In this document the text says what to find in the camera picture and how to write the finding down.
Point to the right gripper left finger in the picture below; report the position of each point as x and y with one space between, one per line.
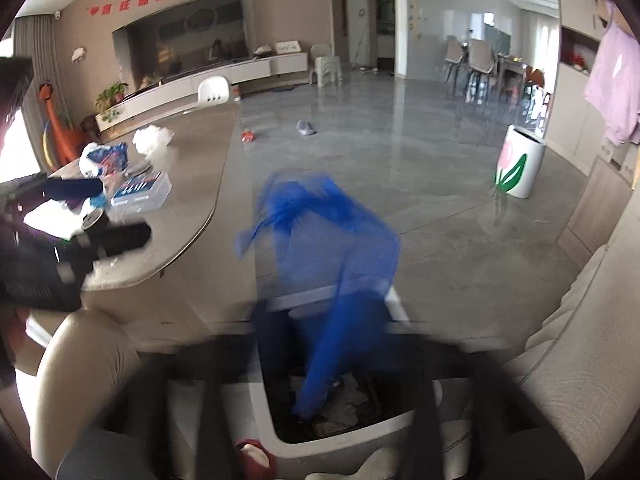
219 361

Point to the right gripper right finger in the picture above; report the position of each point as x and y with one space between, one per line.
470 419

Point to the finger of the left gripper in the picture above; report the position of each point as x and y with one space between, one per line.
28 193
83 250

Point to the blue plastic bag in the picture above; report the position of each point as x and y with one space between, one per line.
336 263

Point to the dark tape roll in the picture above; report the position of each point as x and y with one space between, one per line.
95 221

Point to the white trash bin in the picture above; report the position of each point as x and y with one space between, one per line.
362 412

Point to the white tulip trash can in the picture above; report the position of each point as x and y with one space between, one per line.
519 162

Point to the orange dinosaur toy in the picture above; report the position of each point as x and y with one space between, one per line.
69 142

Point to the blue white snack bag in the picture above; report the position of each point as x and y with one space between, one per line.
102 160

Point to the clear blue-label plastic box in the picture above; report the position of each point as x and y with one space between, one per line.
143 192

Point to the beige sofa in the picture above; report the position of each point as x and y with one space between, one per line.
582 365

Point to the crumpled clear plastic bag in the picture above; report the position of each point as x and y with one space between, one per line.
152 141

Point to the potted green plant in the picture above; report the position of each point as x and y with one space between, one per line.
108 99

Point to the white tv cabinet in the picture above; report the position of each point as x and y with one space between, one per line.
187 86

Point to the white plastic chair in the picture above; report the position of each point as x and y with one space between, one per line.
213 91

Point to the large black television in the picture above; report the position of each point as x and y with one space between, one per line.
180 40

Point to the stacked white stools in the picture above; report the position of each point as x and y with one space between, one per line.
324 66

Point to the dining table with chairs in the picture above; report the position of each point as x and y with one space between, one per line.
496 73

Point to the hanging pink purple clothes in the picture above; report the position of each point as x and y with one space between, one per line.
613 85

